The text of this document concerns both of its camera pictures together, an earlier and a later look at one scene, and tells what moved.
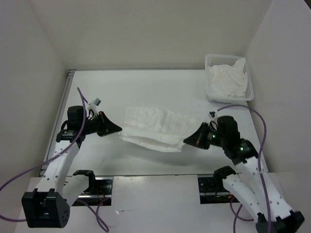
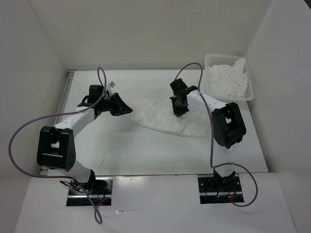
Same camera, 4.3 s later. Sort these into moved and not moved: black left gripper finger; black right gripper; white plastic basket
Moved: black right gripper; black left gripper finger
Not moved: white plastic basket
